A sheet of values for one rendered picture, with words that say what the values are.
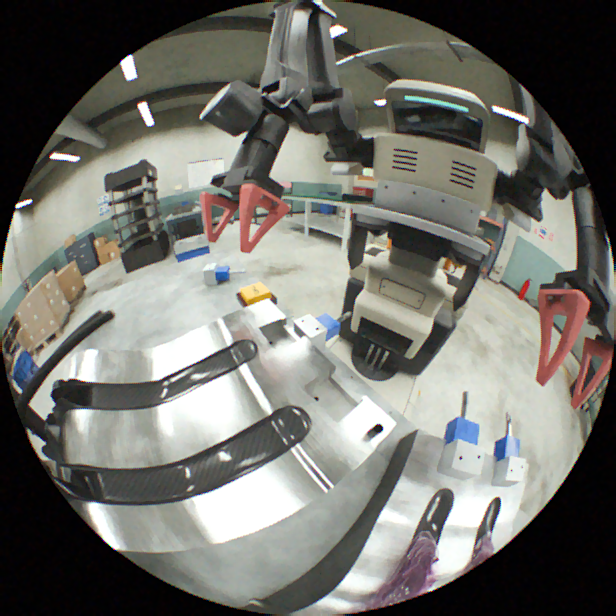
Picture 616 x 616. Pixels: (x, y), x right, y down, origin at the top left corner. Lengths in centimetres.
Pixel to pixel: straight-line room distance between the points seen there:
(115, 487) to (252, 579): 19
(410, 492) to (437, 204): 44
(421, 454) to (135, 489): 29
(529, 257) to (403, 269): 505
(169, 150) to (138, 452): 677
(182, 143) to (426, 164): 665
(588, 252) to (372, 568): 32
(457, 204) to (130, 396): 59
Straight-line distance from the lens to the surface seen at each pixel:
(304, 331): 30
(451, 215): 41
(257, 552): 29
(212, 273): 57
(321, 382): 23
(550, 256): 556
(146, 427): 24
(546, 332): 21
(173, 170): 666
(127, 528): 23
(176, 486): 22
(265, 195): 22
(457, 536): 29
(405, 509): 24
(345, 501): 27
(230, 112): 27
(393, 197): 42
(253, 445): 19
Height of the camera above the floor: 106
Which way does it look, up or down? 38 degrees down
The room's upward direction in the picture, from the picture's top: 3 degrees clockwise
